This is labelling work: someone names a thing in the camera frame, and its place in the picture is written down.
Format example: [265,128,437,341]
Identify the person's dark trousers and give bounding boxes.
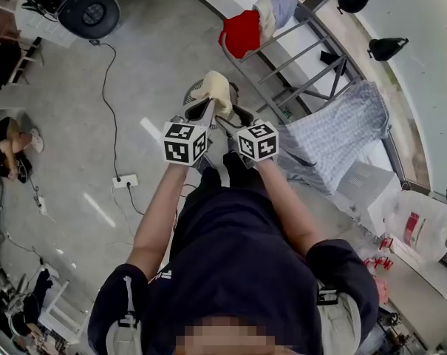
[199,152,269,196]

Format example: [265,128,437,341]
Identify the person's left forearm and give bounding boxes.
[124,158,189,274]

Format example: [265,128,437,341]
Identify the white cloth clothes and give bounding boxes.
[252,0,280,39]

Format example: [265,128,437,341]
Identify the person's right forearm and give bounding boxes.
[251,158,324,257]

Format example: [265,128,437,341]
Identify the red clips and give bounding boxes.
[362,236,395,272]

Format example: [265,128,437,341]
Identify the white stool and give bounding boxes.
[37,278,84,344]

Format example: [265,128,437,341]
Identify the beige harness strap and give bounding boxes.
[103,275,143,355]
[315,278,362,355]

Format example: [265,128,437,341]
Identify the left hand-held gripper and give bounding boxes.
[163,98,216,170]

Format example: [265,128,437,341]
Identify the blue checked shirt clothes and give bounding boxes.
[277,81,391,196]

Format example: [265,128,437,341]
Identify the black power cable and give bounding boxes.
[89,39,121,180]

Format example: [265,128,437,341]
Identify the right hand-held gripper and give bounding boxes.
[214,104,280,171]

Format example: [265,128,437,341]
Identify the cream cloth clothes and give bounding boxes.
[193,70,236,121]

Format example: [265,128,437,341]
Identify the red cloth clothes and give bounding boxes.
[218,10,263,60]

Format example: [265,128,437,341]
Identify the person's dark navy shirt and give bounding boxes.
[87,168,380,355]

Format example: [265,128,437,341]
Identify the clear plastic bag red label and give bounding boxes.
[383,189,447,263]

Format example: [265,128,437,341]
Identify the white box appliance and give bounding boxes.
[336,160,402,237]

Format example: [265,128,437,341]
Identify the grey round laundry basket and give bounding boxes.
[181,78,243,126]

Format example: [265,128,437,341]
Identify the white panel board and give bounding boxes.
[13,0,77,48]

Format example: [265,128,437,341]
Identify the white power strip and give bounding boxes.
[112,174,139,189]

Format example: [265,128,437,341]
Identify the small black cloth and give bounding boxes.
[320,50,339,67]

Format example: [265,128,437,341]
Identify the white wooden chair frame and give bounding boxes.
[7,23,45,85]

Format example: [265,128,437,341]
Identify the grey metal drying rack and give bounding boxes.
[222,12,361,122]

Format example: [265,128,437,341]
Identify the pale lavender cloth clothes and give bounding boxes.
[268,0,298,30]

